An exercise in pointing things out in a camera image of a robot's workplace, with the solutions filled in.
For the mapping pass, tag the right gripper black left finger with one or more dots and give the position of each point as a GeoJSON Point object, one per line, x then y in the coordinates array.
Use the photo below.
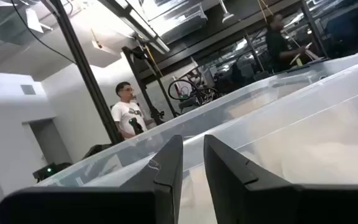
{"type": "Point", "coordinates": [89, 205]}

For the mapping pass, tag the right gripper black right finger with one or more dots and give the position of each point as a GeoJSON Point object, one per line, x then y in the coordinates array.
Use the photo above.
{"type": "Point", "coordinates": [291, 205]}

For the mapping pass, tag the black device green light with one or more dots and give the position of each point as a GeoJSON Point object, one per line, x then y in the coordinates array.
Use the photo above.
{"type": "Point", "coordinates": [51, 171]}

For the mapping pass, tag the person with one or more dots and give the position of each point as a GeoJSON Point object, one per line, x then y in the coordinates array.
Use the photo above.
{"type": "Point", "coordinates": [126, 115]}
{"type": "Point", "coordinates": [277, 46]}

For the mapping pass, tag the clear plastic storage bin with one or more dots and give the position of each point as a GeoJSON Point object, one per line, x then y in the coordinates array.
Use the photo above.
{"type": "Point", "coordinates": [259, 102]}

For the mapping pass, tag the black bicycle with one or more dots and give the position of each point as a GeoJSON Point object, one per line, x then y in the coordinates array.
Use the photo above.
{"type": "Point", "coordinates": [182, 93]}

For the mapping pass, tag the black aluminium rig frame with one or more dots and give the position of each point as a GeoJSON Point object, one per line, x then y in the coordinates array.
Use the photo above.
{"type": "Point", "coordinates": [85, 74]}

